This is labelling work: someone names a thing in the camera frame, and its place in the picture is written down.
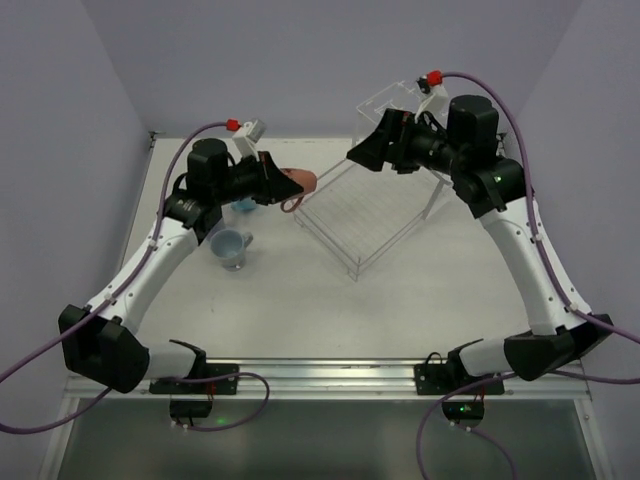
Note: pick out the clear acrylic dish rack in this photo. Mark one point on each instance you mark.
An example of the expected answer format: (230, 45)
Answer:
(359, 215)

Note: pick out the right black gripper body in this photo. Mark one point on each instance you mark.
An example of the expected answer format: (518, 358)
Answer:
(396, 140)

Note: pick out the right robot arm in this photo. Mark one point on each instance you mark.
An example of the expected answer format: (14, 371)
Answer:
(493, 188)

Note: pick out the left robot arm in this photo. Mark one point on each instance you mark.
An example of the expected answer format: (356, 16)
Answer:
(99, 340)

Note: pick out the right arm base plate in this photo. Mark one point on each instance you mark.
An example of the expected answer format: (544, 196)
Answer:
(442, 375)

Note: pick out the aluminium mounting rail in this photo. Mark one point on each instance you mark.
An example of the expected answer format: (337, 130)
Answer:
(339, 379)

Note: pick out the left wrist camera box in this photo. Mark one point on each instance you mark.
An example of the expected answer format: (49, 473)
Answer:
(247, 137)

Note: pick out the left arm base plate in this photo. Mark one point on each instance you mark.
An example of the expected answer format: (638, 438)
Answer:
(180, 368)

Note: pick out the pale grey footed cup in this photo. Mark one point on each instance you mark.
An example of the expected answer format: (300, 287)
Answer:
(229, 248)

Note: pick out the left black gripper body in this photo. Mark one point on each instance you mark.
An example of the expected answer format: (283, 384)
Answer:
(263, 176)

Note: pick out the light blue mug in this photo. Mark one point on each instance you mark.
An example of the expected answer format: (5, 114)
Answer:
(244, 205)

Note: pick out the coral orange mug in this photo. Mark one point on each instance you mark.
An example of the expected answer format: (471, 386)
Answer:
(307, 180)

